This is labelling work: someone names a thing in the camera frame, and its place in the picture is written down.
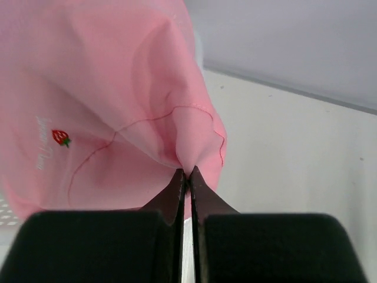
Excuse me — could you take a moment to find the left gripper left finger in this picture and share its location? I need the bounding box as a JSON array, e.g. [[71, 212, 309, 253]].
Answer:
[[2, 169, 186, 282]]

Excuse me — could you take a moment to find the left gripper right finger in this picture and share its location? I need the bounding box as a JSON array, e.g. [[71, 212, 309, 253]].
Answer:
[[188, 168, 368, 283]]

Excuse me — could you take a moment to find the white plastic basket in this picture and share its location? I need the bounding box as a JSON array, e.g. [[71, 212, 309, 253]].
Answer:
[[1, 29, 204, 249]]

